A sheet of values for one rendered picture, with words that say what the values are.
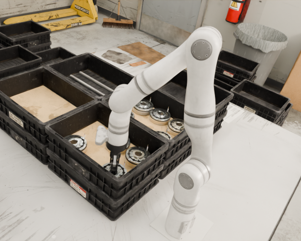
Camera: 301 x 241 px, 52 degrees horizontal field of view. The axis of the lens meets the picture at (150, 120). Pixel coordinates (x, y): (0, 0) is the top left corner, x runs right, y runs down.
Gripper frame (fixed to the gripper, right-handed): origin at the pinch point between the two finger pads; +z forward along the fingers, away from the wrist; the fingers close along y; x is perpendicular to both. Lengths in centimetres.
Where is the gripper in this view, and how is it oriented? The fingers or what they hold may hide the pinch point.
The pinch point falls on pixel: (113, 167)
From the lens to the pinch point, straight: 120.0
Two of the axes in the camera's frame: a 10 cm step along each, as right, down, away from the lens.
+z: -1.5, 8.0, 5.8
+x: -9.9, -1.1, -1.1
